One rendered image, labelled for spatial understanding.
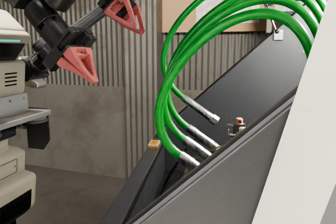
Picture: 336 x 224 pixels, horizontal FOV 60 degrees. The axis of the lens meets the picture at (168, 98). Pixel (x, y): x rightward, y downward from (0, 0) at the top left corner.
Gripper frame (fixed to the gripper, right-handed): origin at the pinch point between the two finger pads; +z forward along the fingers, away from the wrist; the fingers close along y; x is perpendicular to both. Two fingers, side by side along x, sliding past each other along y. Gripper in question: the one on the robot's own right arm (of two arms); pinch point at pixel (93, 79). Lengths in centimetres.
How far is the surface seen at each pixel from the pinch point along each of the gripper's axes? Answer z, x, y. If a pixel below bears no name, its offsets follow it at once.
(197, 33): 8.4, -0.1, 21.3
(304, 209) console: 29.5, -25.8, 23.5
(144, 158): 17.6, 22.8, -17.5
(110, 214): 22.4, -4.6, -12.6
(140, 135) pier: -5, 169, -105
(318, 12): 18.3, 12.9, 37.6
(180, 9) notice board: -62, 186, -10
